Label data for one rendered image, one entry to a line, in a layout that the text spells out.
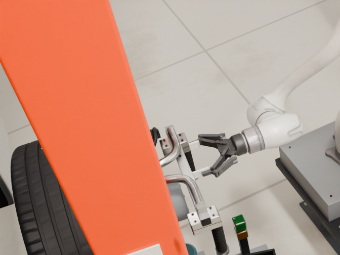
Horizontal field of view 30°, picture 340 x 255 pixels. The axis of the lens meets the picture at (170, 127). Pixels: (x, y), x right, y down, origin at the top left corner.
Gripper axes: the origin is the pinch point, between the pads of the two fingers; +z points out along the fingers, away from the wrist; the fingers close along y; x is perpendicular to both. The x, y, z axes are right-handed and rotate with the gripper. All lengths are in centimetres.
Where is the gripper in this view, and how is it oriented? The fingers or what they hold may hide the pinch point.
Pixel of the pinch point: (188, 161)
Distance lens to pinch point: 219.9
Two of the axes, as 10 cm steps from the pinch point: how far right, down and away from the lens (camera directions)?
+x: -2.0, -7.1, -6.7
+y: -2.5, -6.3, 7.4
